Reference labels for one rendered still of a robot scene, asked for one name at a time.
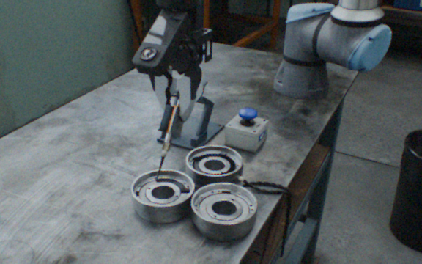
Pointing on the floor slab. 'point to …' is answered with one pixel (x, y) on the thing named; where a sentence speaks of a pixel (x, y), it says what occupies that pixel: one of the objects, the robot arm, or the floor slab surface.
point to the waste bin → (421, 193)
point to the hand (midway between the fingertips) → (174, 114)
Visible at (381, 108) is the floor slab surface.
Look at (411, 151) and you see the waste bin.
